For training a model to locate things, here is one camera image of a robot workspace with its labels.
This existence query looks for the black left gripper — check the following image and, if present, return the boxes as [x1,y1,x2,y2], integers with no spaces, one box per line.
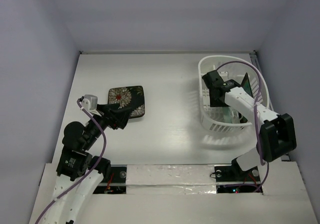
[83,102,133,149]

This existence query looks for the small black floral plate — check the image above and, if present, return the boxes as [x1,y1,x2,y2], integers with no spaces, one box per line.
[108,86,145,109]

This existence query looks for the pale green plate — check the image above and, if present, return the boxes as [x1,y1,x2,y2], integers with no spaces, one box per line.
[222,107,241,124]

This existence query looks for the large black floral plate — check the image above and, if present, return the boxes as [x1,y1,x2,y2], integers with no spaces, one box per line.
[125,101,146,119]

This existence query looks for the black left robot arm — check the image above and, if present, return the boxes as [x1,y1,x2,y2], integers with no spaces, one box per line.
[36,97,133,223]

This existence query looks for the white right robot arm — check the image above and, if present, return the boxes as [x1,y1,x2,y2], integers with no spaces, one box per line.
[202,70,297,180]

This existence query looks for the white plastic dish rack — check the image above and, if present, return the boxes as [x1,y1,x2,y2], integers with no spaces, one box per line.
[198,55,270,133]

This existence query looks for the black teal square plate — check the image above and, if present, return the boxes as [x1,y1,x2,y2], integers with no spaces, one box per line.
[240,73,253,97]

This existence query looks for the silver taped front panel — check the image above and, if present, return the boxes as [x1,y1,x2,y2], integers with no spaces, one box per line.
[125,164,217,195]

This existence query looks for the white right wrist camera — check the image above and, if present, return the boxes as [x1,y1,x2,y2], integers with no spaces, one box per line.
[218,71,229,82]

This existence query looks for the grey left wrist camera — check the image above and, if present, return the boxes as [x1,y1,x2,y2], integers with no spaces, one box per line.
[77,94,98,112]

